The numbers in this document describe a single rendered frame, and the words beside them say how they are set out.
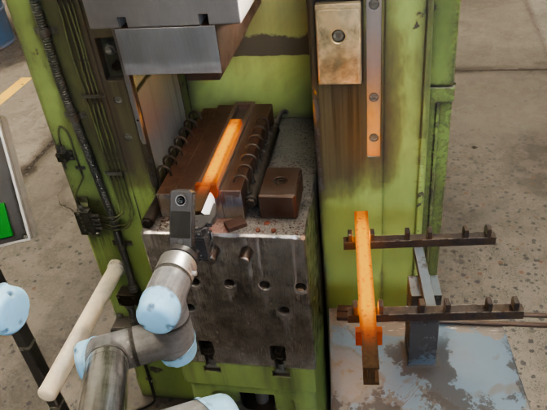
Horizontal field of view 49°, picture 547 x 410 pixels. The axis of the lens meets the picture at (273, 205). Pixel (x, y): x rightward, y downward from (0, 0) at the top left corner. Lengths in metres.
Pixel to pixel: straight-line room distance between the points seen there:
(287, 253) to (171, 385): 0.95
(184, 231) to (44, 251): 1.91
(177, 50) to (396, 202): 0.64
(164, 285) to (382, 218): 0.63
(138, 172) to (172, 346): 0.56
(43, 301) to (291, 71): 1.58
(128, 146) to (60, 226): 1.68
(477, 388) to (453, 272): 1.26
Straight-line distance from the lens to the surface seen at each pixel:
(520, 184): 3.15
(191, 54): 1.20
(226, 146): 1.47
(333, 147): 1.40
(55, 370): 1.55
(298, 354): 1.58
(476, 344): 1.45
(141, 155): 1.53
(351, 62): 1.28
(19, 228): 1.41
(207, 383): 1.76
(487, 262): 2.66
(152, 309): 1.07
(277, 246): 1.33
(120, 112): 1.49
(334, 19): 1.25
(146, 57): 1.23
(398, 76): 1.32
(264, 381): 1.70
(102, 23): 1.24
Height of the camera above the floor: 1.73
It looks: 36 degrees down
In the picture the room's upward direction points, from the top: 7 degrees counter-clockwise
